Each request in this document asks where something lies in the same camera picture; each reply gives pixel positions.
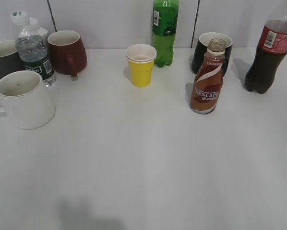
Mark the clear water bottle green label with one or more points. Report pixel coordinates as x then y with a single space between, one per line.
31 48

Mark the brown Nescafe coffee bottle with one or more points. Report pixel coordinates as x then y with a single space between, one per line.
209 79

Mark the red-brown ceramic mug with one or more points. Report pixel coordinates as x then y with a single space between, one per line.
67 53

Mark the white bottle behind water bottle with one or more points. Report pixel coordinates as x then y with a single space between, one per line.
42 31

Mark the black ceramic mug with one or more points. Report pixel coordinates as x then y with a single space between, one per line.
202 46

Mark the green soda bottle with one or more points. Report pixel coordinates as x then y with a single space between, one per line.
164 25

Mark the dark green ceramic mug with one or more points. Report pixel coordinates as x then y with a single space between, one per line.
9 58

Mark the yellow paper cup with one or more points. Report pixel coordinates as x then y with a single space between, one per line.
141 59

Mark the white ceramic mug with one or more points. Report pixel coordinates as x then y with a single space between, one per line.
25 99

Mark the cola bottle red label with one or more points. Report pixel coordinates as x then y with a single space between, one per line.
270 51

